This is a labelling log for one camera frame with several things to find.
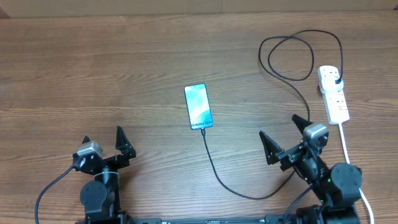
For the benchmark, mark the Samsung Galaxy smartphone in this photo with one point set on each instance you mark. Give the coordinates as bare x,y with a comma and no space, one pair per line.
198,106

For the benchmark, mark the white charger plug adapter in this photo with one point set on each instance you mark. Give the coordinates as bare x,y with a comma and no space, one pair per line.
329,85

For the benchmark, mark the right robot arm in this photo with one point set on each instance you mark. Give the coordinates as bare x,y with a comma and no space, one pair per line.
332,192

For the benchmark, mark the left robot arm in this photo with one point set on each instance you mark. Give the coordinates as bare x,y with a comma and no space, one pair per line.
101,197

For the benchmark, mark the white power strip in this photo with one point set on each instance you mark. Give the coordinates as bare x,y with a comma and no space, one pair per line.
335,103

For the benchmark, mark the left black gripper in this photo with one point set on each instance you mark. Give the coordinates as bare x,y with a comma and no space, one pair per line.
122,145

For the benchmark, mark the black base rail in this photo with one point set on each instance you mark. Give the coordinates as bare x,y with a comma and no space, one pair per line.
211,221

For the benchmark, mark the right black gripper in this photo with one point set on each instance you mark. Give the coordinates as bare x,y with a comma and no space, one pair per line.
273,152

